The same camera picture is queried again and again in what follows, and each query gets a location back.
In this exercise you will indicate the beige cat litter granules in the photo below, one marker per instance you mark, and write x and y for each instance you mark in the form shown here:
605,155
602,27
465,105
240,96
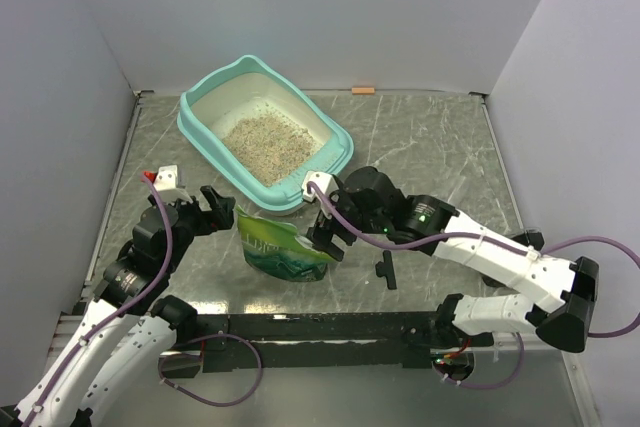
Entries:
269,147

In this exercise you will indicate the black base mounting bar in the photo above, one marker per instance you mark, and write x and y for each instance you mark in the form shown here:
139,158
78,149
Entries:
407,339

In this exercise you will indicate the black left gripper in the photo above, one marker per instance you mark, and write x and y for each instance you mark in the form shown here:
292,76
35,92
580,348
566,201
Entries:
220,216

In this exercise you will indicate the small black T-shaped part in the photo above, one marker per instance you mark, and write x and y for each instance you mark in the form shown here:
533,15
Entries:
385,269

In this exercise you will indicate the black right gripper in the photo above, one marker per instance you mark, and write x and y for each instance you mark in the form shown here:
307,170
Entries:
322,235

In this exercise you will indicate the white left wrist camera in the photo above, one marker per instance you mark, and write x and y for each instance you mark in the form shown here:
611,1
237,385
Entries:
169,186

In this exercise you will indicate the green cat litter bag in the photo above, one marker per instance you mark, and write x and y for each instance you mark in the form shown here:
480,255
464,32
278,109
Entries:
279,250

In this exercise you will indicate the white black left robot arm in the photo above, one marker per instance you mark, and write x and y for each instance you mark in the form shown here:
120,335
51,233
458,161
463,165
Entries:
130,321

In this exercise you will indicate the teal cat litter box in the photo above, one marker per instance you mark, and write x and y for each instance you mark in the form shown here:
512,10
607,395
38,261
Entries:
248,88

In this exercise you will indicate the orange tape piece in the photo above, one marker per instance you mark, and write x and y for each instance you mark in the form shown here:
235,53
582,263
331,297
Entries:
363,91

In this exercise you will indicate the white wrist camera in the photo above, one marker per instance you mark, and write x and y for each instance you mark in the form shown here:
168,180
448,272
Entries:
169,186
316,181

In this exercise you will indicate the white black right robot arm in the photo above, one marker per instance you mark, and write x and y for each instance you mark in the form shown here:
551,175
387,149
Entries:
552,298

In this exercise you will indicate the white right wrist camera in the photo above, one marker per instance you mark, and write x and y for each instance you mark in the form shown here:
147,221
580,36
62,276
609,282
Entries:
316,181

